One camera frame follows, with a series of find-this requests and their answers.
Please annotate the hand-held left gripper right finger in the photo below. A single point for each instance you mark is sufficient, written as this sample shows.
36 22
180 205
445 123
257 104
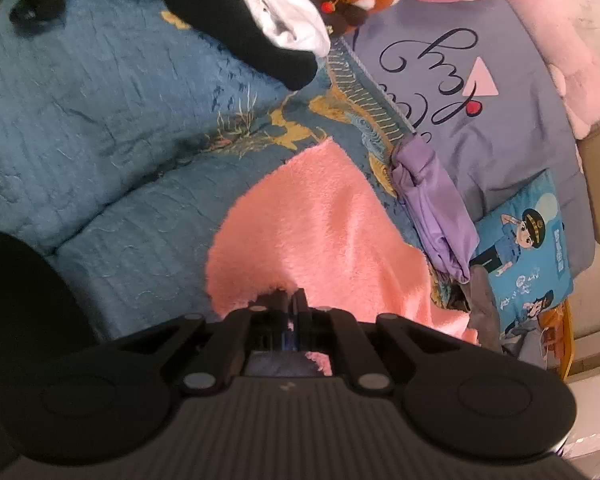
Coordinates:
304 310

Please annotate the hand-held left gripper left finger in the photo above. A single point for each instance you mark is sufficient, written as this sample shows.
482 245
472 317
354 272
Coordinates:
275 310

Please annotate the pink fluffy towel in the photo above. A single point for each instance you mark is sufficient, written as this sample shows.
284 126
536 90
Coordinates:
310 220

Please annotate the grey towel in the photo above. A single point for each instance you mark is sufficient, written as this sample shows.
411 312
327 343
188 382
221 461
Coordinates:
482 305

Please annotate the purple cloth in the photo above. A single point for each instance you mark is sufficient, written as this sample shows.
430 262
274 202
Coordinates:
435 200

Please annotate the blue cartoon print pillow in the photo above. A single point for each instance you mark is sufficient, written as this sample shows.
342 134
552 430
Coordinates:
530 270

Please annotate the blue quilted bedspread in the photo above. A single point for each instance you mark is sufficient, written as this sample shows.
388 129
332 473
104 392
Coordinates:
80 135

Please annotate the lavender printed blanket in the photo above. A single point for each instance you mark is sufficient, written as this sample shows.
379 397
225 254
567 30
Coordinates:
505 125

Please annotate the black garment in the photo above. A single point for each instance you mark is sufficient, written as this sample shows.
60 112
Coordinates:
230 25

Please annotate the white garment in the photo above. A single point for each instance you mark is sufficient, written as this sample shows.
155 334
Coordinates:
280 5

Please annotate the pink plush toy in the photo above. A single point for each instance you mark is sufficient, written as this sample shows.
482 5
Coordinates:
545 10

